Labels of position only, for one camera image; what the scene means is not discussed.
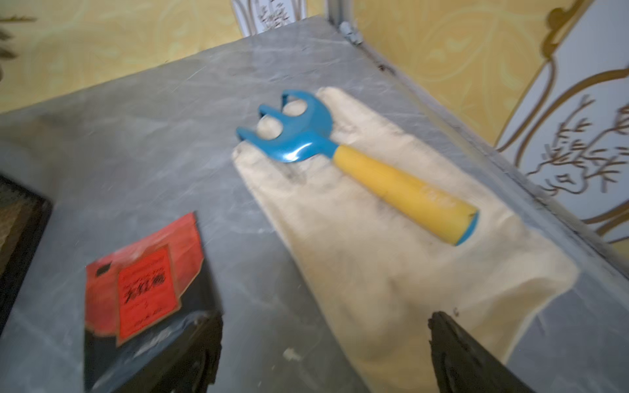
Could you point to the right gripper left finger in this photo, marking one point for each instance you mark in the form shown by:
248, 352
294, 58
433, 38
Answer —
181, 357

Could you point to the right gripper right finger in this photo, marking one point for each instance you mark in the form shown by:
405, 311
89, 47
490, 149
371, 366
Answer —
463, 365

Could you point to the beige cloth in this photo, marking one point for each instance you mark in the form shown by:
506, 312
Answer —
378, 277

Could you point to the blue yellow hand rake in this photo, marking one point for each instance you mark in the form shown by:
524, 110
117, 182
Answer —
309, 134

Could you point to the black wire two-tier shelf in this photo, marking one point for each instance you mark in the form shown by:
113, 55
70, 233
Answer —
24, 217

